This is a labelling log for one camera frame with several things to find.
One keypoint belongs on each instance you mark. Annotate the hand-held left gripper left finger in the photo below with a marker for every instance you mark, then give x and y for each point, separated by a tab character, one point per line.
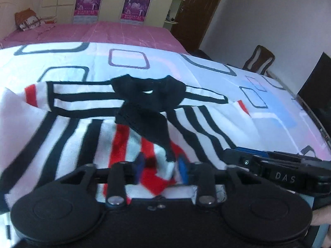
140	165

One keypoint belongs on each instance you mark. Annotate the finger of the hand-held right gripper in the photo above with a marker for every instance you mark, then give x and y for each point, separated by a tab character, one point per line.
238	157

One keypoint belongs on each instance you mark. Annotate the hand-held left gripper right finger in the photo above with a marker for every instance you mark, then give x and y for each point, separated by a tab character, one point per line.
182	169

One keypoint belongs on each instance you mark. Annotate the striped knit sweater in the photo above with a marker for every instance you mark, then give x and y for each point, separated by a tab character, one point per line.
77	137

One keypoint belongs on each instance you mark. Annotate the black screen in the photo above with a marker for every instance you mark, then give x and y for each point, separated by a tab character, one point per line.
315	90

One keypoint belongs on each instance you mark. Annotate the wooden chair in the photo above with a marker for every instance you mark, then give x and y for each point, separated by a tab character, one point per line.
260	59

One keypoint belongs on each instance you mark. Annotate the white printed blanket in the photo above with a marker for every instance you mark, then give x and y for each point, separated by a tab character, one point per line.
165	64

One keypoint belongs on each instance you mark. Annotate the pink bed sheet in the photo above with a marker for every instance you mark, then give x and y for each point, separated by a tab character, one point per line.
103	33

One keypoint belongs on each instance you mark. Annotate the brown wooden door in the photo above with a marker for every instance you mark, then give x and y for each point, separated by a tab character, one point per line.
199	13

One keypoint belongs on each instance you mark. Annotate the cream corner shelf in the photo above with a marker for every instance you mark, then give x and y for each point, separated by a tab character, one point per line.
174	7

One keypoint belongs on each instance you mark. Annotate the orange patterned pillow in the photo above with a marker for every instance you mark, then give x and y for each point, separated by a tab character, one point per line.
29	20

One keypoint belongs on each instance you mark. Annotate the purple wall poster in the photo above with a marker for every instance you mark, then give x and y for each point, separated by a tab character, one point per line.
135	7
89	4

